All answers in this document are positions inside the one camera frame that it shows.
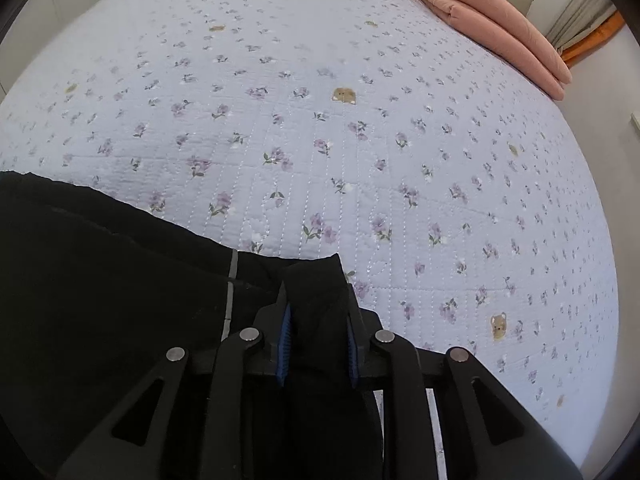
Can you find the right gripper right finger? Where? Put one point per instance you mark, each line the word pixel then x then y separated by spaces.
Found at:
pixel 444 415

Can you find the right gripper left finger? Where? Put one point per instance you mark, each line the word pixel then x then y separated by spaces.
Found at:
pixel 215 399

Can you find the black hooded jacket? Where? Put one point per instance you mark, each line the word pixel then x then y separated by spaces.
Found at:
pixel 93 294

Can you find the floral quilted bed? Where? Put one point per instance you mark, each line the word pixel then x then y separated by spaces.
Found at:
pixel 452 188

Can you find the folded pink blanket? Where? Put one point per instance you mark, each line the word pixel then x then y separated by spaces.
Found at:
pixel 501 28

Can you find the orange curtain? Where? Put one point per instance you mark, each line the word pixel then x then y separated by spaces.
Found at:
pixel 583 27

